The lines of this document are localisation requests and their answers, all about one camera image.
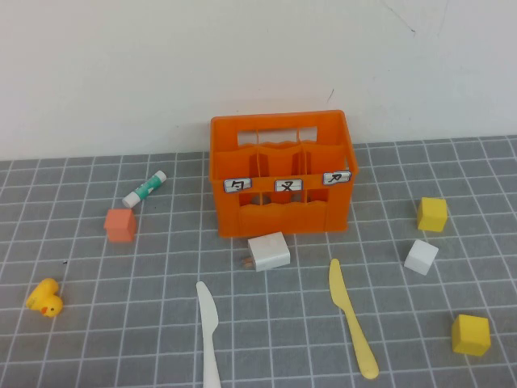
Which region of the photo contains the paper label spoon character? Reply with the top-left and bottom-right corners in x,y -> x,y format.
223,177 -> 254,195

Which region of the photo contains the salmon orange house block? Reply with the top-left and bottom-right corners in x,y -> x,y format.
103,208 -> 137,243

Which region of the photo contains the paper label knife character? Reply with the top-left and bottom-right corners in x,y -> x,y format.
322,170 -> 352,187

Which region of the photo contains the yellow rubber duck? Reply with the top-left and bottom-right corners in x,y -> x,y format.
25,277 -> 65,319

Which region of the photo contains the yellow foam cube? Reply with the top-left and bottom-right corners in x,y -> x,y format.
451,314 -> 492,357
416,196 -> 449,233

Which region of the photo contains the paper label fork character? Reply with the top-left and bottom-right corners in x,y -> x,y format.
274,178 -> 305,193

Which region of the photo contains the yellow plastic knife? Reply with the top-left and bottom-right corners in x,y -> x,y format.
328,258 -> 380,381

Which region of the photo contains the white power adapter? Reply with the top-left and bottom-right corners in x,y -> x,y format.
241,231 -> 292,272

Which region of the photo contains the white plastic knife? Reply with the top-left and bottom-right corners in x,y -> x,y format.
195,280 -> 222,388

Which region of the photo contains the grey grid table mat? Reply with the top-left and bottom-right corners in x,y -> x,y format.
0,136 -> 517,388

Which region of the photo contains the white foam cube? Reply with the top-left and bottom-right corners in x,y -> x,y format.
404,238 -> 440,277

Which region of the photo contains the orange plastic cutlery crate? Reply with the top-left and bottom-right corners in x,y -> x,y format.
209,109 -> 360,239

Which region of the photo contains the white green glue stick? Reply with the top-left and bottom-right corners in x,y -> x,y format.
122,170 -> 168,209

